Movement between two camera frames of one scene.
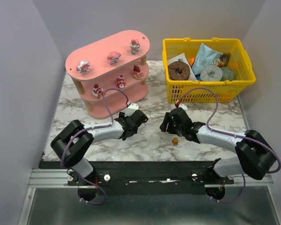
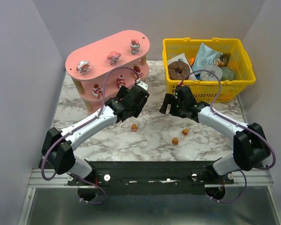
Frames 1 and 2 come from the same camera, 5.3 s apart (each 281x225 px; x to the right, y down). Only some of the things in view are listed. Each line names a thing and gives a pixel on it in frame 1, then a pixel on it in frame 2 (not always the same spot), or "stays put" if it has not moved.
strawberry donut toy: x=137 y=74 stays put
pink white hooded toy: x=83 y=67 stays put
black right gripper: x=166 y=121 to x=173 y=108
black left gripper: x=139 y=116 to x=136 y=103
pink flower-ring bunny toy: x=135 y=46 stays put
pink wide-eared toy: x=114 y=57 stays put
